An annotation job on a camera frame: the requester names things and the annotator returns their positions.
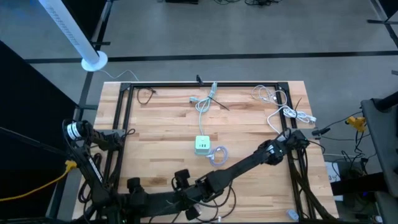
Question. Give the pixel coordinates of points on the black aluminium table frame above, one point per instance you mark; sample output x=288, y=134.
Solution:
x=236, y=84

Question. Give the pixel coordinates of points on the black clip mount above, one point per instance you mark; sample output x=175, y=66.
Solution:
x=199, y=80

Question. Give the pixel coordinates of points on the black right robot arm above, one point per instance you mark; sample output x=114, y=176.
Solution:
x=245, y=165

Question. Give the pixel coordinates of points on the mint green power cube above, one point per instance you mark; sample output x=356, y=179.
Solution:
x=202, y=141

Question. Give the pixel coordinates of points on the yellow connector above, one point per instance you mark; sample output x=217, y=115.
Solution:
x=357, y=122

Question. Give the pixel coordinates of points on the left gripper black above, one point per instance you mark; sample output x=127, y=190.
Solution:
x=133, y=207

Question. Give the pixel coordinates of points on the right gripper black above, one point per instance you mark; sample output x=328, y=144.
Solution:
x=211, y=188

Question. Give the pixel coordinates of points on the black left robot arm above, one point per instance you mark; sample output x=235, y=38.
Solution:
x=94, y=171

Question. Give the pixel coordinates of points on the black floor box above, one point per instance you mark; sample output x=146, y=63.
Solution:
x=182, y=1

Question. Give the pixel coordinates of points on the large black partition curtain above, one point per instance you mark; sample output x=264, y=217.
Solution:
x=25, y=93

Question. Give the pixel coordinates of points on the black curtain stand foot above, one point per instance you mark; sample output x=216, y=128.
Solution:
x=379, y=21
x=88, y=107
x=101, y=43

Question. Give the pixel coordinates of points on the dark grey side desk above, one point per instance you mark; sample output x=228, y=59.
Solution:
x=379, y=140

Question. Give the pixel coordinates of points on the small pale blue adapter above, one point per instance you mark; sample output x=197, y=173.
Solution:
x=292, y=214

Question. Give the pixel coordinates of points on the black zip tie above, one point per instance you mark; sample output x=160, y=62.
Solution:
x=219, y=103
x=298, y=104

